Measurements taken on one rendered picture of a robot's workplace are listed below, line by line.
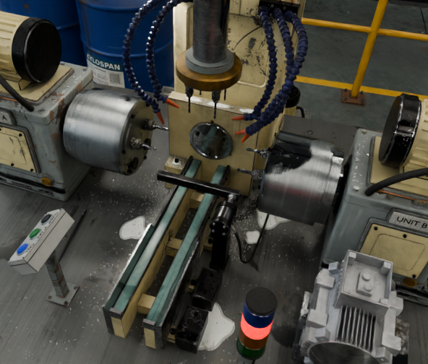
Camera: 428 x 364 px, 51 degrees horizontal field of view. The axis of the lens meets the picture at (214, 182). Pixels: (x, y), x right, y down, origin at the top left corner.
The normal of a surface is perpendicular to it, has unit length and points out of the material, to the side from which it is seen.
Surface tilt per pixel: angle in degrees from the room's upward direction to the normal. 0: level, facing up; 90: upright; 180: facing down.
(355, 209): 90
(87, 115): 36
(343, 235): 90
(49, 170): 90
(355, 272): 0
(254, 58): 90
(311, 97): 0
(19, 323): 0
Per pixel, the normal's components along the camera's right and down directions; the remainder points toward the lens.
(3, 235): 0.04, -0.71
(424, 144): -0.27, 0.34
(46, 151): -0.31, 0.66
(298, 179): -0.19, 0.00
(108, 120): -0.12, -0.25
